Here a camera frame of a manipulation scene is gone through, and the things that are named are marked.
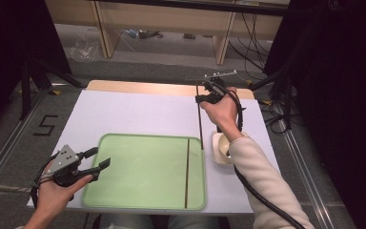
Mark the black curtain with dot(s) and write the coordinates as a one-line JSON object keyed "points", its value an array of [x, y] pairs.
{"points": [[9, 47], [340, 79]]}

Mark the person's right hand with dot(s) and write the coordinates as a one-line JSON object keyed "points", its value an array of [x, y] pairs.
{"points": [[224, 114]]}

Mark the person's legs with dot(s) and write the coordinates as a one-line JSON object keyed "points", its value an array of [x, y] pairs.
{"points": [[158, 222]]}

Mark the green plastic tray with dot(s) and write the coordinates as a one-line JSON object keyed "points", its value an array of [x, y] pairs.
{"points": [[139, 171]]}

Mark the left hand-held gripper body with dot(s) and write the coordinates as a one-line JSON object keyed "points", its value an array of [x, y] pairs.
{"points": [[64, 162]]}

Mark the cream ceramic bowl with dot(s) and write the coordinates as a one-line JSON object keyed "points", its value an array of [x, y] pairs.
{"points": [[223, 146]]}

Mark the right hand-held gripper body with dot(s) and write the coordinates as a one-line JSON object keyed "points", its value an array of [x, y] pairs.
{"points": [[215, 84]]}

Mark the metal floor rail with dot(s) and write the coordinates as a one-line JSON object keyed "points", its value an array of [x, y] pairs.
{"points": [[9, 152], [308, 178]]}

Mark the person's left hand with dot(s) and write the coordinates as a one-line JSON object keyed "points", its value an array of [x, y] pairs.
{"points": [[55, 198]]}

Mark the brown wooden chopstick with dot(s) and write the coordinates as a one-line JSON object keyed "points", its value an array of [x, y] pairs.
{"points": [[187, 171], [200, 127]]}

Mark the clear plastic bag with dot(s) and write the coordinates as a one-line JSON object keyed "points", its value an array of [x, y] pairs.
{"points": [[82, 47]]}

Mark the small box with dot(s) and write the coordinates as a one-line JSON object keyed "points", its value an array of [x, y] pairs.
{"points": [[189, 36]]}

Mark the black tripod stand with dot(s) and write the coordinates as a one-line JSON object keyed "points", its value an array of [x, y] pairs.
{"points": [[28, 89], [286, 95]]}

